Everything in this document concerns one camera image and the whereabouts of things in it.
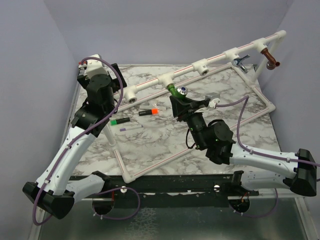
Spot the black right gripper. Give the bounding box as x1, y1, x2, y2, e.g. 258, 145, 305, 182
169, 94, 207, 150

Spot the green water faucet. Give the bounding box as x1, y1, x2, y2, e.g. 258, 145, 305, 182
167, 84, 188, 100

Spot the white pvc pipe frame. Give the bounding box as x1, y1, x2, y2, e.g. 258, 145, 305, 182
102, 29, 287, 185

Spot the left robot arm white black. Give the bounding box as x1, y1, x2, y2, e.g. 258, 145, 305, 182
22, 59, 127, 220

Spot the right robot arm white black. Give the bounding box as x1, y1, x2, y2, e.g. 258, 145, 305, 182
169, 96, 319, 197

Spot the clear plastic bag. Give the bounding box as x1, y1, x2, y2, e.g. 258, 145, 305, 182
139, 101, 167, 111

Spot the orange capped black marker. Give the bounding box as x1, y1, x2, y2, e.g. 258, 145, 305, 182
138, 108, 159, 116

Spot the green capped black marker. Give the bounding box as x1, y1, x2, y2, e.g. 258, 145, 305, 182
110, 117, 130, 126

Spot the purple capped white pen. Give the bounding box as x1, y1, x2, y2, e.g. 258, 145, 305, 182
119, 125, 143, 132

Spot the grey metal faucet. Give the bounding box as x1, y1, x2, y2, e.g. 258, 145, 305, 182
231, 54, 251, 74

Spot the brown copper faucet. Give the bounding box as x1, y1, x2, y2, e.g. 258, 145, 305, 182
260, 47, 281, 70

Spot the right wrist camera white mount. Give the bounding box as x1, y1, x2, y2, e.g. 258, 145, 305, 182
196, 92, 221, 113

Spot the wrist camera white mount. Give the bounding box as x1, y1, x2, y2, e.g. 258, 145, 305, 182
196, 92, 221, 113
78, 59, 109, 79

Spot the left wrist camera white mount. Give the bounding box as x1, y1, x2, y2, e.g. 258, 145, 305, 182
78, 59, 109, 79

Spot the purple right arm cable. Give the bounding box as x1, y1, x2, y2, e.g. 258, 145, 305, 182
215, 95, 320, 167

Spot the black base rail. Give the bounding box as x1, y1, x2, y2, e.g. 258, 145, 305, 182
69, 174, 261, 209

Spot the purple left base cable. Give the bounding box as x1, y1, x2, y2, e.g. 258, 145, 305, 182
92, 186, 141, 221

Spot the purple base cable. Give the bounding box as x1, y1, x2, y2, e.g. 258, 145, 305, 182
92, 186, 141, 221
232, 187, 279, 218

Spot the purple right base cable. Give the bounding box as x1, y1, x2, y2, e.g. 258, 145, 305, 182
232, 187, 279, 218

